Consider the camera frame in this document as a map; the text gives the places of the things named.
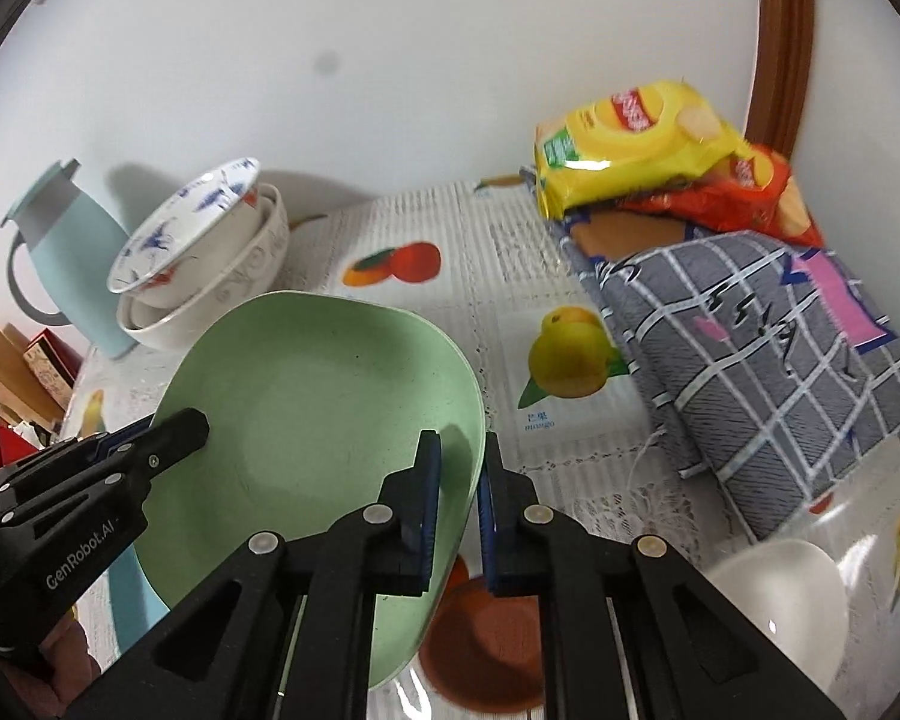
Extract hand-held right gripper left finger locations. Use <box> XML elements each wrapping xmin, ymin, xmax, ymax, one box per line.
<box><xmin>67</xmin><ymin>429</ymin><xmax>444</xmax><ymax>720</ymax></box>

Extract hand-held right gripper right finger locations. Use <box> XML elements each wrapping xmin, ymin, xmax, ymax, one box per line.
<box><xmin>476</xmin><ymin>431</ymin><xmax>845</xmax><ymax>720</ymax></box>

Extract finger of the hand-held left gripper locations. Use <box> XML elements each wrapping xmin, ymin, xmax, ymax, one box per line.
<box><xmin>0</xmin><ymin>408</ymin><xmax>212</xmax><ymax>542</ymax></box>
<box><xmin>45</xmin><ymin>418</ymin><xmax>156</xmax><ymax>467</ymax></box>

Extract brown saucer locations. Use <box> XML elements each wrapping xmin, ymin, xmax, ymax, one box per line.
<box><xmin>418</xmin><ymin>577</ymin><xmax>550</xmax><ymax>712</ymax></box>

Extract green plate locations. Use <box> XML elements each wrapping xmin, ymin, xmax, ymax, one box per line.
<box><xmin>135</xmin><ymin>290</ymin><xmax>488</xmax><ymax>691</ymax></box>

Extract plain white bowl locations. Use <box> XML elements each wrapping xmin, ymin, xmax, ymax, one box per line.
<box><xmin>701</xmin><ymin>538</ymin><xmax>850</xmax><ymax>688</ymax></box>

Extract stacked white patterned bowls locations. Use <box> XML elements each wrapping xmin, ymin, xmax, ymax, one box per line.
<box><xmin>116</xmin><ymin>195</ymin><xmax>292</xmax><ymax>352</ymax></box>

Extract person's left hand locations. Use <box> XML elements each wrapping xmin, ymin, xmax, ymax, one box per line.
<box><xmin>4</xmin><ymin>615</ymin><xmax>102</xmax><ymax>720</ymax></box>

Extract light blue plate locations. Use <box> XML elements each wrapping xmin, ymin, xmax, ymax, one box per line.
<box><xmin>107</xmin><ymin>551</ymin><xmax>172</xmax><ymax>655</ymax></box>

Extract patterned box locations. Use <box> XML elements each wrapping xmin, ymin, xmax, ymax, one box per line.
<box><xmin>21</xmin><ymin>328</ymin><xmax>85</xmax><ymax>432</ymax></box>

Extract tan cardboard box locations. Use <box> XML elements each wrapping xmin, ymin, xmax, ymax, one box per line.
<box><xmin>0</xmin><ymin>321</ymin><xmax>46</xmax><ymax>425</ymax></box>

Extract light blue thermos jug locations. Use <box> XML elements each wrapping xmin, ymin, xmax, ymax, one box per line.
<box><xmin>0</xmin><ymin>159</ymin><xmax>147</xmax><ymax>361</ymax></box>

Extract blue floral bowl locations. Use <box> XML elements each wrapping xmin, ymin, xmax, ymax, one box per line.
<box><xmin>106</xmin><ymin>157</ymin><xmax>263</xmax><ymax>295</ymax></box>

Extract small white bowl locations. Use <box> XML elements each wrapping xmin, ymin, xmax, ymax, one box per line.
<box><xmin>131</xmin><ymin>184</ymin><xmax>283</xmax><ymax>316</ymax></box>

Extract fruit printed tablecloth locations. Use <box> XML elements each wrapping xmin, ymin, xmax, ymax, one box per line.
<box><xmin>60</xmin><ymin>178</ymin><xmax>900</xmax><ymax>720</ymax></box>

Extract brown packet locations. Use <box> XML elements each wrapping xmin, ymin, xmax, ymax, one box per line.
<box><xmin>566</xmin><ymin>210</ymin><xmax>650</xmax><ymax>260</ymax></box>

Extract grey checked cloth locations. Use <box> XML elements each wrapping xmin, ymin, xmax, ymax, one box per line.
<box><xmin>596</xmin><ymin>229</ymin><xmax>900</xmax><ymax>545</ymax></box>

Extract yellow chips bag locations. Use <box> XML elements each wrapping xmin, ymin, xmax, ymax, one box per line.
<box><xmin>532</xmin><ymin>79</ymin><xmax>747</xmax><ymax>222</ymax></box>

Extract red chips bag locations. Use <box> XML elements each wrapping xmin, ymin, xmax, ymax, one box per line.
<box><xmin>615</xmin><ymin>142</ymin><xmax>826</xmax><ymax>248</ymax></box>

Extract wooden door frame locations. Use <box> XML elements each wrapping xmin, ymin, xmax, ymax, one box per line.
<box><xmin>746</xmin><ymin>0</ymin><xmax>818</xmax><ymax>160</ymax></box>

